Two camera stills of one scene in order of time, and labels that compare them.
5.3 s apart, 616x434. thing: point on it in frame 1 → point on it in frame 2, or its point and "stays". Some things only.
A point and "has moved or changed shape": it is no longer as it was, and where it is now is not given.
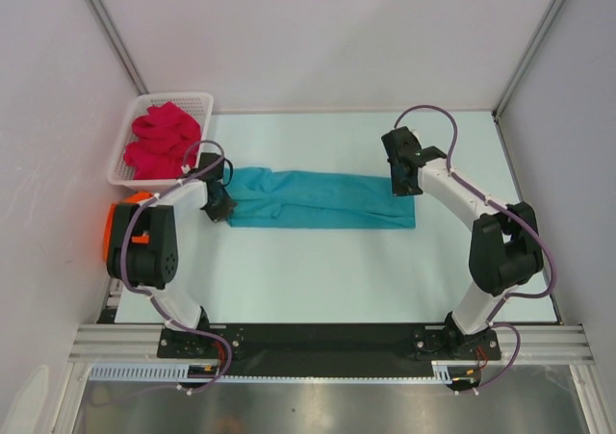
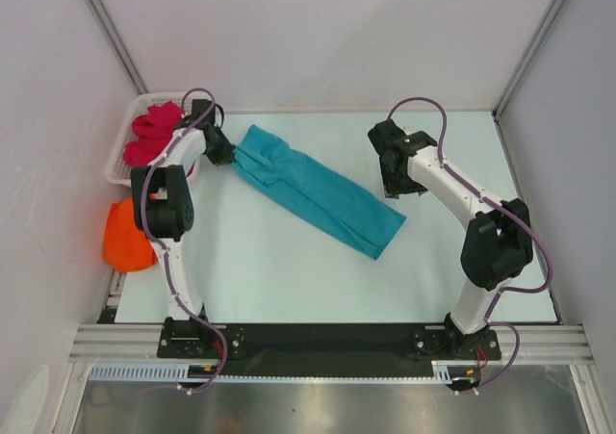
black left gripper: (224, 211) → (225, 155)
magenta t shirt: (165, 134) stays
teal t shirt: (292, 199) has moved or changed shape
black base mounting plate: (327, 349) stays
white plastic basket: (198, 104) stays
